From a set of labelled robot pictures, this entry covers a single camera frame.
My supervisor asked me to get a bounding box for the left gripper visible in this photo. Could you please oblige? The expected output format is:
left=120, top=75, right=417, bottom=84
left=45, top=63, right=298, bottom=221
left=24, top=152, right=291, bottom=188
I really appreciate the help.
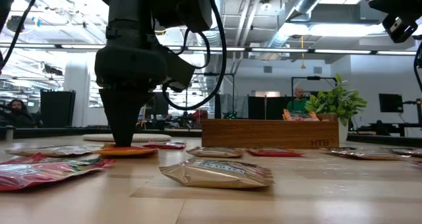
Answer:
left=94, top=26, right=169, bottom=148

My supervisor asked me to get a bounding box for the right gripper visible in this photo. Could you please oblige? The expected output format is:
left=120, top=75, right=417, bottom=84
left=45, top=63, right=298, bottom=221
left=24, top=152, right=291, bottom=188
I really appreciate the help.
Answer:
left=368, top=0, right=422, bottom=19

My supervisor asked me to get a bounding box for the beige tea packet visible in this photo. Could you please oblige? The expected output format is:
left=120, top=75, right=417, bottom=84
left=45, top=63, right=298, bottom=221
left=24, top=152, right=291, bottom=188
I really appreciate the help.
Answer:
left=4, top=145, right=100, bottom=157
left=158, top=157, right=275, bottom=189
left=185, top=146, right=245, bottom=159
left=380, top=146, right=422, bottom=158
left=324, top=147, right=404, bottom=161

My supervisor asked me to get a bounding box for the wooden tea organizer box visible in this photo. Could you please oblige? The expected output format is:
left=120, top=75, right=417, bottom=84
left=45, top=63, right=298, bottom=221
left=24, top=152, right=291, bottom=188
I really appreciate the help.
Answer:
left=201, top=113, right=340, bottom=150

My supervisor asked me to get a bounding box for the grey round plate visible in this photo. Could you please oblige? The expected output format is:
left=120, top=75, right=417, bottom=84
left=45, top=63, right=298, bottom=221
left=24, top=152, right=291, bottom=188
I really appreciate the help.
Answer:
left=82, top=132, right=173, bottom=143

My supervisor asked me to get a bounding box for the black computer monitor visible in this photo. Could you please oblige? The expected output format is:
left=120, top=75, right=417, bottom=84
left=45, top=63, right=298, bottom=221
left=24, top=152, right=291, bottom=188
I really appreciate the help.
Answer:
left=378, top=93, right=404, bottom=114
left=152, top=91, right=170, bottom=116

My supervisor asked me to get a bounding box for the black cabinet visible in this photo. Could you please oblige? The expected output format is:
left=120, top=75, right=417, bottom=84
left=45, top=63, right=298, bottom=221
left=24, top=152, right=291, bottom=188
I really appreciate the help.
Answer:
left=40, top=89, right=76, bottom=128

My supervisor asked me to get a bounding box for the person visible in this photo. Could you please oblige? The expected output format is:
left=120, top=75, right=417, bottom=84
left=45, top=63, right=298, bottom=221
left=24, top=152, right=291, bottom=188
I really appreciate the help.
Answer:
left=0, top=98, right=36, bottom=128
left=285, top=86, right=311, bottom=113

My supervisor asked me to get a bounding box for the green plant in white pot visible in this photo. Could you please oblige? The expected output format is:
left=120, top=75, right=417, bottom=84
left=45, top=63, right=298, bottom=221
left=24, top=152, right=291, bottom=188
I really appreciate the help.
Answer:
left=305, top=73, right=369, bottom=144

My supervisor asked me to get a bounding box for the long linear ceiling light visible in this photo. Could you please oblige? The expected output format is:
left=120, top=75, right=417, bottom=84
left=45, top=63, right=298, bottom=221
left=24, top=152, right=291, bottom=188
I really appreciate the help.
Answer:
left=0, top=43, right=418, bottom=56

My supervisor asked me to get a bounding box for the dark partition panel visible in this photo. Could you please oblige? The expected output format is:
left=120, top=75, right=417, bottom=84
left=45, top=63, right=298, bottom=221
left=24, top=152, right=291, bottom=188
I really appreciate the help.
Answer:
left=247, top=96, right=309, bottom=121

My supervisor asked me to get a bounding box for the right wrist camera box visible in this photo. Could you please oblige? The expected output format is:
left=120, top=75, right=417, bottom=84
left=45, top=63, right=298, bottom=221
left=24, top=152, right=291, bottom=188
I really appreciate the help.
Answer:
left=382, top=13, right=420, bottom=44

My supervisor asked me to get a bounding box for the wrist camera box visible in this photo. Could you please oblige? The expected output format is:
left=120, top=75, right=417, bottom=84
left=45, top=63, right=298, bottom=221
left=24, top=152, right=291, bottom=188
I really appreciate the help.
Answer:
left=166, top=51, right=196, bottom=94
left=382, top=13, right=420, bottom=44

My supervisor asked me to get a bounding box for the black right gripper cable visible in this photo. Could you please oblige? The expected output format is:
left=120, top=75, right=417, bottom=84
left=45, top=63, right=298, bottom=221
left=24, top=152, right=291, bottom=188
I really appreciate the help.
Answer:
left=413, top=36, right=422, bottom=93

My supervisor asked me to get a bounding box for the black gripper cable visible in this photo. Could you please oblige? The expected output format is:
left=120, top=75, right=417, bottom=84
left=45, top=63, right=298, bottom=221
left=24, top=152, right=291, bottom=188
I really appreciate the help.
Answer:
left=413, top=36, right=422, bottom=93
left=161, top=0, right=229, bottom=112

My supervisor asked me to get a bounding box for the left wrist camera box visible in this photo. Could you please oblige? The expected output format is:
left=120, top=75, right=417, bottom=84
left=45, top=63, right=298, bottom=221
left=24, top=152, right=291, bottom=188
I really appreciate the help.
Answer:
left=166, top=51, right=196, bottom=94

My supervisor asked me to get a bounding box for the black metal frame stand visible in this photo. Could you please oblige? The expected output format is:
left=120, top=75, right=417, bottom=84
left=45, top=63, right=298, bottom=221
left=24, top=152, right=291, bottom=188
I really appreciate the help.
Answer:
left=185, top=72, right=236, bottom=119

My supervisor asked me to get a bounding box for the small grey post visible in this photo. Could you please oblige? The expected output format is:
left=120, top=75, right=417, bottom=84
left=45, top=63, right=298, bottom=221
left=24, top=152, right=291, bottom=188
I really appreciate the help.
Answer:
left=4, top=125, right=16, bottom=141

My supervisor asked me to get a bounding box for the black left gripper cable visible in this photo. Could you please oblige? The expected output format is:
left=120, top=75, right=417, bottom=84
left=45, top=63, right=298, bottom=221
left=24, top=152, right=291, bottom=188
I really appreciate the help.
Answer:
left=161, top=0, right=229, bottom=112

